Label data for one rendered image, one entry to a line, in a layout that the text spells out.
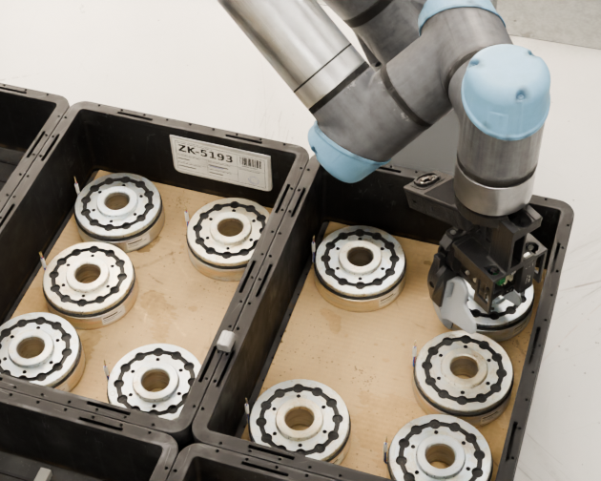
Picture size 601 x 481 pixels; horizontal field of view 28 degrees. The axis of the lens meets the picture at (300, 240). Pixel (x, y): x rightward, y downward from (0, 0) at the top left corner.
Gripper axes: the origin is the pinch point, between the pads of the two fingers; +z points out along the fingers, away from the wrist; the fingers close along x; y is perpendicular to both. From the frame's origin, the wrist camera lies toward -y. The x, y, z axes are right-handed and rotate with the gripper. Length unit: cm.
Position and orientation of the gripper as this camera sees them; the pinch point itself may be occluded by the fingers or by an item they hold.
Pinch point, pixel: (462, 304)
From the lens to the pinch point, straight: 132.1
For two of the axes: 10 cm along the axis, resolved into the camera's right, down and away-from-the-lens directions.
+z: 0.3, 6.5, 7.6
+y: 5.7, 6.1, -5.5
